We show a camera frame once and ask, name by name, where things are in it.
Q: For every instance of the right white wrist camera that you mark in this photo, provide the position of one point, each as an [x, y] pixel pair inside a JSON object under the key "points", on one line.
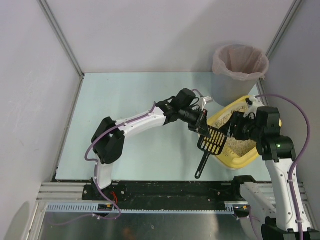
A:
{"points": [[253, 104]]}

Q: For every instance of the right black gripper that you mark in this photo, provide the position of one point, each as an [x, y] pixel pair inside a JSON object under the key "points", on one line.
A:
{"points": [[235, 126]]}

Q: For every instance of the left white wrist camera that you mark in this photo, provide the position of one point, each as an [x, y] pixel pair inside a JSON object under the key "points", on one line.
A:
{"points": [[204, 100]]}

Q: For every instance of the grey trash bin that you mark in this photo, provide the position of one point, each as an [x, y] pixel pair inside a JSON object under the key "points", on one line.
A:
{"points": [[226, 90]]}

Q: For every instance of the yellow litter box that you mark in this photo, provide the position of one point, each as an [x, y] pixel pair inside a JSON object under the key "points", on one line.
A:
{"points": [[234, 154]]}

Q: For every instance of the pink bin liner bag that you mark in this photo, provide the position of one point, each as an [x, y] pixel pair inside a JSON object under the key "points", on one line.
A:
{"points": [[240, 62]]}

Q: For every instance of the black litter scoop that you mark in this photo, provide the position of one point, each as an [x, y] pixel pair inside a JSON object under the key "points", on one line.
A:
{"points": [[212, 145]]}

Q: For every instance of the grey slotted cable duct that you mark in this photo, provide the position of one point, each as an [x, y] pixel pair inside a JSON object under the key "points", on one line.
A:
{"points": [[228, 208]]}

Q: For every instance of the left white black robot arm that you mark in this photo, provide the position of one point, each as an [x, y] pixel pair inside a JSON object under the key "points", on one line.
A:
{"points": [[108, 141]]}

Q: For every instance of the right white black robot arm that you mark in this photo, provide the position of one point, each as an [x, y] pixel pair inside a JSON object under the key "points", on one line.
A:
{"points": [[287, 219]]}

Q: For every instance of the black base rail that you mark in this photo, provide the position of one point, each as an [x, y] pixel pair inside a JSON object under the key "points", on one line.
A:
{"points": [[174, 195]]}

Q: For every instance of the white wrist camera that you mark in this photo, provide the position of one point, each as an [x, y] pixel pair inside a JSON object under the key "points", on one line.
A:
{"points": [[253, 104], [204, 100]]}

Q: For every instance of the beige cat litter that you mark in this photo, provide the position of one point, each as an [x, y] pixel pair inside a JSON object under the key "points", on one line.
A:
{"points": [[239, 147]]}

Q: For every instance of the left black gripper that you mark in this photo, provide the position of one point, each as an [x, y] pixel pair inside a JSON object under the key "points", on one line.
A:
{"points": [[200, 121]]}

